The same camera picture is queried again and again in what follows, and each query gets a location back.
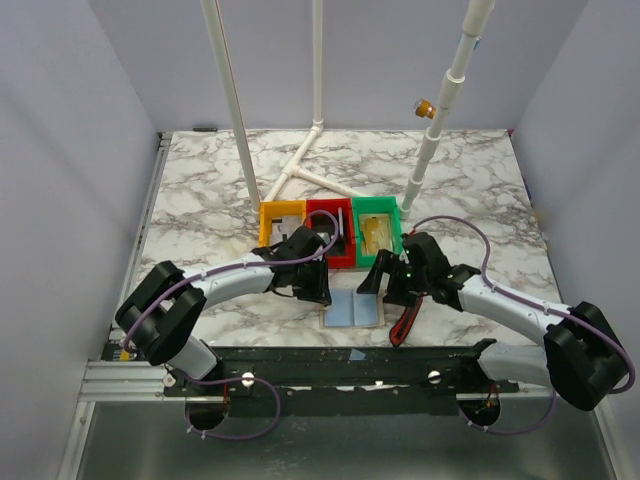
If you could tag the green plastic bin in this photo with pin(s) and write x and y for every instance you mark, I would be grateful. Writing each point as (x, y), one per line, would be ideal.
(375, 205)

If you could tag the red plastic bin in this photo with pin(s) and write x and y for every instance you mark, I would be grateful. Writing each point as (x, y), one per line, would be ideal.
(342, 255)

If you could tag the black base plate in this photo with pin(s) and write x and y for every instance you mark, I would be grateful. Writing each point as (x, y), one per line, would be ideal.
(328, 381)

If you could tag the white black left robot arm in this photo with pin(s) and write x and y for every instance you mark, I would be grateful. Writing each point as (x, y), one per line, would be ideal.
(158, 318)

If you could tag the gold card in green bin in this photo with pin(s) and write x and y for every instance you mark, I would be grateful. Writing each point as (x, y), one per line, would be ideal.
(376, 233)

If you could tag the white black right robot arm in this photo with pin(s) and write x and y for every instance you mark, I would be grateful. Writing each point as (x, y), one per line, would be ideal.
(581, 359)

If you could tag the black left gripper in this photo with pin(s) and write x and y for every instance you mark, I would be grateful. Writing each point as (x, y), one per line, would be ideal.
(320, 292)

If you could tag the silver VIP card front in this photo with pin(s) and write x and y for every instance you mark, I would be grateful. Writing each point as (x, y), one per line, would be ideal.
(282, 228)

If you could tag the yellow plastic bin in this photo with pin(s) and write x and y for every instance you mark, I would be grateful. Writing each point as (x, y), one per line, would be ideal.
(277, 209)

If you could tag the orange knob on pipe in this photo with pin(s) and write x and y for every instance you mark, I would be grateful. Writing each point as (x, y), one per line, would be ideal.
(424, 109)

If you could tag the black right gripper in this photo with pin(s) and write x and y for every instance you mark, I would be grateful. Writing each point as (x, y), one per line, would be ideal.
(392, 275)

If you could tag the white PVC pipe frame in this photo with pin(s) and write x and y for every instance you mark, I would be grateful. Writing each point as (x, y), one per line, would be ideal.
(474, 24)

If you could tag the red black utility knife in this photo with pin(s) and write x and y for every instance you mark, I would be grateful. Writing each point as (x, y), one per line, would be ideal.
(401, 329)

